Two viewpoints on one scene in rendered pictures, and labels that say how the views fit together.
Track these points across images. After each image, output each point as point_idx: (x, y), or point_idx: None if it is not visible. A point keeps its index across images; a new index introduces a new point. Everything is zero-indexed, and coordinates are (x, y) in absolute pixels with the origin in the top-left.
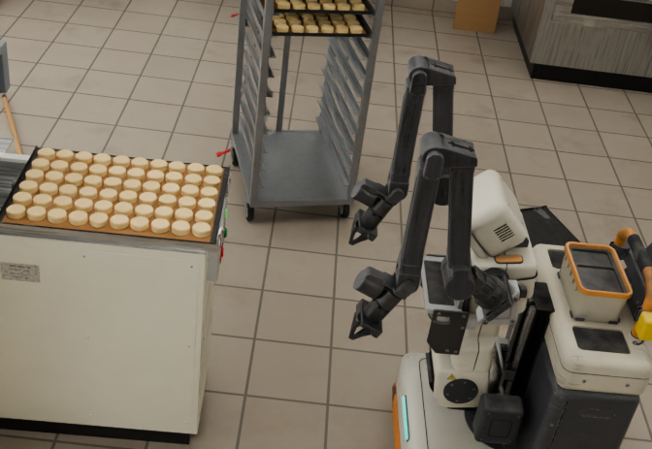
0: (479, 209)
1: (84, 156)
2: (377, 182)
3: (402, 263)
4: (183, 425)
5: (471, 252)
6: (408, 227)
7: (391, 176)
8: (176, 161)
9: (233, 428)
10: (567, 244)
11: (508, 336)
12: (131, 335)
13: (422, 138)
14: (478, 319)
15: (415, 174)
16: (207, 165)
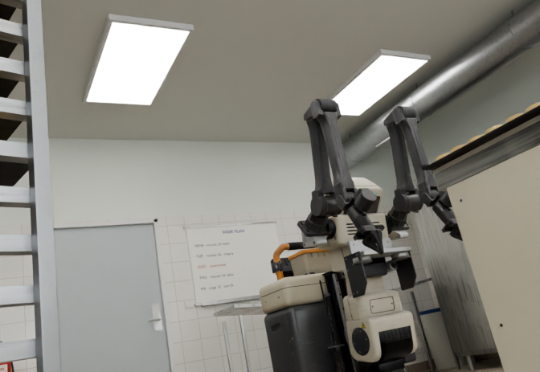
0: (368, 181)
1: None
2: (352, 196)
3: (435, 179)
4: None
5: (371, 217)
6: (426, 156)
7: (353, 183)
8: (474, 136)
9: None
10: (306, 249)
11: (312, 365)
12: None
13: (403, 107)
14: (407, 233)
15: (412, 125)
16: (442, 157)
